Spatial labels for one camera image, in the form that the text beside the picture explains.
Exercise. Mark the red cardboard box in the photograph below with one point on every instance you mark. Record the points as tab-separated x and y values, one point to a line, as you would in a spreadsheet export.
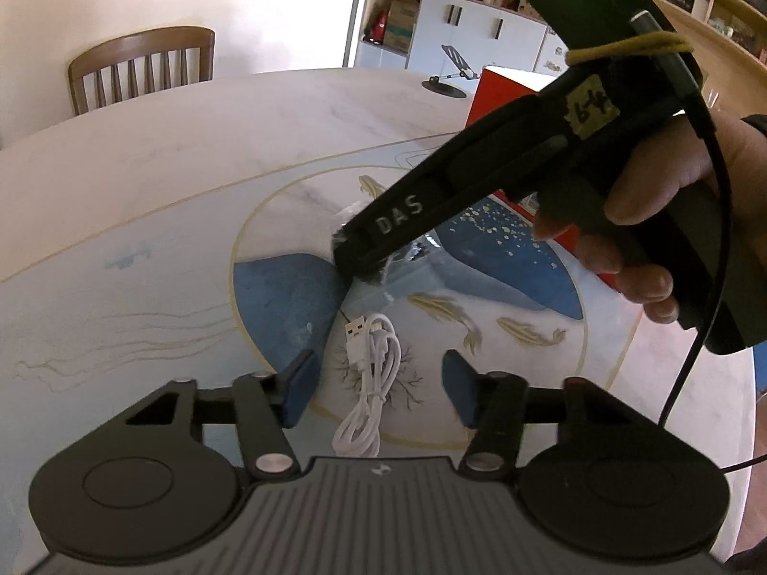
503	96

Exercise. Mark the cardboard carton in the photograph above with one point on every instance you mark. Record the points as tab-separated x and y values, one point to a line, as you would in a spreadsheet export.
400	27

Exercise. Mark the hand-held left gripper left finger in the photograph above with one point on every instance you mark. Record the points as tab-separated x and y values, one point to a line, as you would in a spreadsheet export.
299	389

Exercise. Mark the clear plastic wrapper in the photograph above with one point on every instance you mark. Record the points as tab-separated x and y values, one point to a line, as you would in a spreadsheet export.
413	254

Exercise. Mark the white marble desktop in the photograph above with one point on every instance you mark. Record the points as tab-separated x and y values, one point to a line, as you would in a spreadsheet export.
150	191

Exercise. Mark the white wooden wall cabinet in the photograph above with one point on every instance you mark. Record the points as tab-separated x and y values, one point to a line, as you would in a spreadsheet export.
473	18

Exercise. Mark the person's right hand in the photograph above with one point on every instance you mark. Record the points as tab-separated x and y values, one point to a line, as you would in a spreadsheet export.
659	162

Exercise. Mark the black phone stand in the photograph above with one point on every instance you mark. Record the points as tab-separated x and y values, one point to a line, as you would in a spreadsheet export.
443	87

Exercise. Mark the wooden chair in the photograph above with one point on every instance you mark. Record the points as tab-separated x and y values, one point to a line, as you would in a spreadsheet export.
144	42

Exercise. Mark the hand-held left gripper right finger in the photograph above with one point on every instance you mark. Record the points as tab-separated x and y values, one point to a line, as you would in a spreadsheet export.
461	389

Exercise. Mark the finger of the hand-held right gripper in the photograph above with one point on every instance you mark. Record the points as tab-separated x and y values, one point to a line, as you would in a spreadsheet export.
359	254

